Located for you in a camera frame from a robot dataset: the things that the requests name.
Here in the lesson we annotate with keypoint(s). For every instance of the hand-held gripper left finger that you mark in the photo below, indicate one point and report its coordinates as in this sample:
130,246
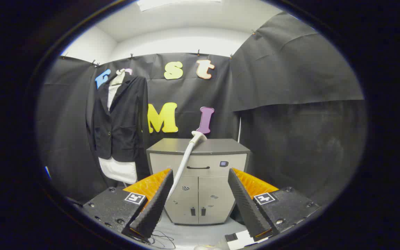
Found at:
155,205

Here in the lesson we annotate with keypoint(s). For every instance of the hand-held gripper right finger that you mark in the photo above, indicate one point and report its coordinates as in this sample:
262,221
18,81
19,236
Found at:
247,205

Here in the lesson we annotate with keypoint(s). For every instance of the white mannequin torso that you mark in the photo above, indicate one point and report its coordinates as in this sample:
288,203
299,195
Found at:
118,170

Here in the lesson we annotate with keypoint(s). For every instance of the grey cabinet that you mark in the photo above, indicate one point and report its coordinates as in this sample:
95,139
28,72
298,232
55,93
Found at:
207,194

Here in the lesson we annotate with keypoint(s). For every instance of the white paper sheet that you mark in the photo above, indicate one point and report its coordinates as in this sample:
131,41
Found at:
243,239

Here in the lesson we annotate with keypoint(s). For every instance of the black suit jacket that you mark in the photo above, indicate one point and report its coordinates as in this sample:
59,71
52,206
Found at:
123,121

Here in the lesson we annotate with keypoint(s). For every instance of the black backdrop cloth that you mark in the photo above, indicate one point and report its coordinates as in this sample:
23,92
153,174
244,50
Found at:
290,69

